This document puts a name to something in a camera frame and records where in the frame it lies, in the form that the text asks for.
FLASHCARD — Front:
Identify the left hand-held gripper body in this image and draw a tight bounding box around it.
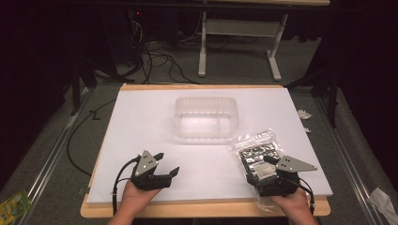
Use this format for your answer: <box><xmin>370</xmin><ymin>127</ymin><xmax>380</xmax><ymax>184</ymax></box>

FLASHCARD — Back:
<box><xmin>130</xmin><ymin>150</ymin><xmax>174</xmax><ymax>192</ymax></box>

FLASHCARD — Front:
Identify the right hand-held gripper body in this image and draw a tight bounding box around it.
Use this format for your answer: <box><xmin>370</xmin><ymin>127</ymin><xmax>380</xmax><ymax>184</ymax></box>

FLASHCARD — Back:
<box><xmin>253</xmin><ymin>155</ymin><xmax>319</xmax><ymax>198</ymax></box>

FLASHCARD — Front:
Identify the clear bag of dark parts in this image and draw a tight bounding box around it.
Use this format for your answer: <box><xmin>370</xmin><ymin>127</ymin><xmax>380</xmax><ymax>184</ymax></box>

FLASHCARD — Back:
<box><xmin>227</xmin><ymin>127</ymin><xmax>285</xmax><ymax>214</ymax></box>

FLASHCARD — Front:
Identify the person's left hand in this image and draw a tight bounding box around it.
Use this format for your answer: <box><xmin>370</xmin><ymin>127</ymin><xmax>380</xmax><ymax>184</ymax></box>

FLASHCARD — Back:
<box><xmin>119</xmin><ymin>179</ymin><xmax>162</xmax><ymax>218</ymax></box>

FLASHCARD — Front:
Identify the person's right hand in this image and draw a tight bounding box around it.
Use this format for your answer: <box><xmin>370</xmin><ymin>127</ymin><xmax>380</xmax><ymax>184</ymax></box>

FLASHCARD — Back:
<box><xmin>269</xmin><ymin>187</ymin><xmax>312</xmax><ymax>218</ymax></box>

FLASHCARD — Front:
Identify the white board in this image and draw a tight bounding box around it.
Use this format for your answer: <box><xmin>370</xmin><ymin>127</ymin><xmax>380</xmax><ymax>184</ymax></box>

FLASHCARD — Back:
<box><xmin>86</xmin><ymin>86</ymin><xmax>334</xmax><ymax>205</ymax></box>

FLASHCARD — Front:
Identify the crumpled white paper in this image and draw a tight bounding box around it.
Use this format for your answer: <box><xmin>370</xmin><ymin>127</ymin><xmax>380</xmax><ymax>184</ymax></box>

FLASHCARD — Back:
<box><xmin>297</xmin><ymin>109</ymin><xmax>314</xmax><ymax>121</ymax></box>

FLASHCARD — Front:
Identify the clear plastic container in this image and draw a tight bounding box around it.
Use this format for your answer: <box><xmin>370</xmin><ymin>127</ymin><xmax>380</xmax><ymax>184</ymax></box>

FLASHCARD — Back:
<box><xmin>173</xmin><ymin>96</ymin><xmax>240</xmax><ymax>141</ymax></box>

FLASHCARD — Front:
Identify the black metal stand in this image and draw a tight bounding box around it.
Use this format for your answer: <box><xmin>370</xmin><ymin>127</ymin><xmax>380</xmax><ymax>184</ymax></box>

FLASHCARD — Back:
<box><xmin>283</xmin><ymin>67</ymin><xmax>342</xmax><ymax>128</ymax></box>
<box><xmin>69</xmin><ymin>54</ymin><xmax>99</xmax><ymax>117</ymax></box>

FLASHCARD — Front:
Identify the white crumpled cloth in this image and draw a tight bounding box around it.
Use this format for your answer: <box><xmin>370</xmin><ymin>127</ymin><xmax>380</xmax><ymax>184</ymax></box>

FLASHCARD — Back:
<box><xmin>368</xmin><ymin>187</ymin><xmax>398</xmax><ymax>225</ymax></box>

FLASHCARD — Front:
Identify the dark computer tower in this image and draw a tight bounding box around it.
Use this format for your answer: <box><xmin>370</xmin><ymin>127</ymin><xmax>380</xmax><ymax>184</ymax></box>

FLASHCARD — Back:
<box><xmin>101</xmin><ymin>8</ymin><xmax>146</xmax><ymax>74</ymax></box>

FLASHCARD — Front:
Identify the green printed packet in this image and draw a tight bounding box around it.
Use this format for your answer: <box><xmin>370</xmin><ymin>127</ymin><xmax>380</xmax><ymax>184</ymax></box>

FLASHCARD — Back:
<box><xmin>0</xmin><ymin>189</ymin><xmax>33</xmax><ymax>225</ymax></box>

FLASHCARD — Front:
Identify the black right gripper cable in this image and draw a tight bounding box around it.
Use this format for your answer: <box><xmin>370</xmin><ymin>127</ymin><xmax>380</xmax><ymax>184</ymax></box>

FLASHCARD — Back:
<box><xmin>289</xmin><ymin>176</ymin><xmax>316</xmax><ymax>216</ymax></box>

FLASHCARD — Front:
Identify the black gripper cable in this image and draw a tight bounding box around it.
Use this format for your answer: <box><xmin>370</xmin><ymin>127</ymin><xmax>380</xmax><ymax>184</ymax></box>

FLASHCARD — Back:
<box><xmin>289</xmin><ymin>176</ymin><xmax>316</xmax><ymax>216</ymax></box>
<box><xmin>112</xmin><ymin>155</ymin><xmax>142</xmax><ymax>216</ymax></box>

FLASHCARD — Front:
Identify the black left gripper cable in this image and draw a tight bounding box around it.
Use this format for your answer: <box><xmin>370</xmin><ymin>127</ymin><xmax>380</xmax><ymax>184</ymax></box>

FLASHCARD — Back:
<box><xmin>112</xmin><ymin>155</ymin><xmax>142</xmax><ymax>216</ymax></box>

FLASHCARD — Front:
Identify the metal floor rail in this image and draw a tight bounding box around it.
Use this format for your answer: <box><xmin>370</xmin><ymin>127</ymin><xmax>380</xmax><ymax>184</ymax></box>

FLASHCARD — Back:
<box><xmin>13</xmin><ymin>87</ymin><xmax>92</xmax><ymax>225</ymax></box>
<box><xmin>314</xmin><ymin>96</ymin><xmax>388</xmax><ymax>225</ymax></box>

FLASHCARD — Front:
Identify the black floor cable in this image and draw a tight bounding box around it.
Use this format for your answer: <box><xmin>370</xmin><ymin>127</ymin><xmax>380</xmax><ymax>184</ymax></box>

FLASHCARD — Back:
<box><xmin>66</xmin><ymin>98</ymin><xmax>117</xmax><ymax>178</ymax></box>

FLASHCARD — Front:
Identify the bundle of black cables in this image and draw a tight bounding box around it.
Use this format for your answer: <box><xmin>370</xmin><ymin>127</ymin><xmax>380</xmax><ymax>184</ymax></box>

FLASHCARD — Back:
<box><xmin>125</xmin><ymin>38</ymin><xmax>201</xmax><ymax>86</ymax></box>

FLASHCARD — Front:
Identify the white desk frame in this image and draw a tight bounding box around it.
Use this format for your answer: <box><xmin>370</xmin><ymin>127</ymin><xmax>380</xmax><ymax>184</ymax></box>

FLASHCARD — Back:
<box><xmin>197</xmin><ymin>0</ymin><xmax>331</xmax><ymax>83</ymax></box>

